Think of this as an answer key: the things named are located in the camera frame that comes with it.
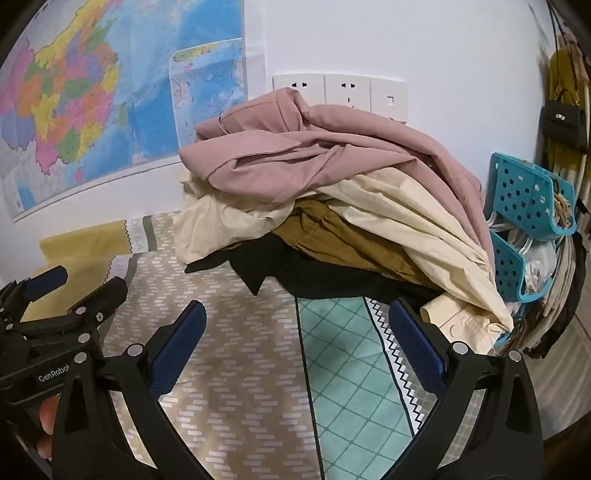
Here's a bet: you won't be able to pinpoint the black handbag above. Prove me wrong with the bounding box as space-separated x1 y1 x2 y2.
539 88 590 151

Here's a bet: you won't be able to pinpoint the yellow hanging garment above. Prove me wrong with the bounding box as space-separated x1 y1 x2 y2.
547 44 591 185

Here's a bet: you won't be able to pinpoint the pink shirt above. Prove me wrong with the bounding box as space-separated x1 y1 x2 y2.
179 88 493 259

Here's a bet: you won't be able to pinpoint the blue plastic basket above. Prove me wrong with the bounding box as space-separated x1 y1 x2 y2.
490 152 579 241
489 228 557 304

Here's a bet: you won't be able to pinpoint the beige hanging clothes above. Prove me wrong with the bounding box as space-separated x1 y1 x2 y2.
508 231 591 361

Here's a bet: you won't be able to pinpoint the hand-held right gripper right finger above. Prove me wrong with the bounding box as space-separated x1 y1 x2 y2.
389 298 544 480

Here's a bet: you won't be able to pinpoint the patterned bed sheet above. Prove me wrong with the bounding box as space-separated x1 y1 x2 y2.
99 210 513 480

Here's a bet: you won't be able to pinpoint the white wall socket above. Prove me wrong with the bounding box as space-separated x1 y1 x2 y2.
323 74 373 112

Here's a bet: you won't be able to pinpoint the person's left hand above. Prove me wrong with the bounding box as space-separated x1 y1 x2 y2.
37 393 63 463

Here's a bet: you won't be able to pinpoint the brown garment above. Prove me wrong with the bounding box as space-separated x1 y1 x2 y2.
272 199 437 288

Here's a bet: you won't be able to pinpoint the cream garment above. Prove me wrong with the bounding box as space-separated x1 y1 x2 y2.
173 166 516 357

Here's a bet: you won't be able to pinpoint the colourful wall map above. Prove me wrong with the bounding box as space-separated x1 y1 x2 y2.
0 0 246 224

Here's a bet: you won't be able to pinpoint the black garment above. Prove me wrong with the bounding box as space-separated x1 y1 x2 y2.
185 233 445 302

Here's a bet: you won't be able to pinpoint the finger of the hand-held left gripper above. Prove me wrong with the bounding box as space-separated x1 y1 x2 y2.
0 265 69 325
21 276 129 345

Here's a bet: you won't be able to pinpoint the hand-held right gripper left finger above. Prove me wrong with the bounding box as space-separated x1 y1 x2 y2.
51 300 208 480

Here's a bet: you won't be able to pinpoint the white plastic bag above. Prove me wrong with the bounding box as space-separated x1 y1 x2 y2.
521 240 558 297

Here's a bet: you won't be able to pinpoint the yellow blanket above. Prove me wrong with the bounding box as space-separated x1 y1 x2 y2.
21 220 154 324

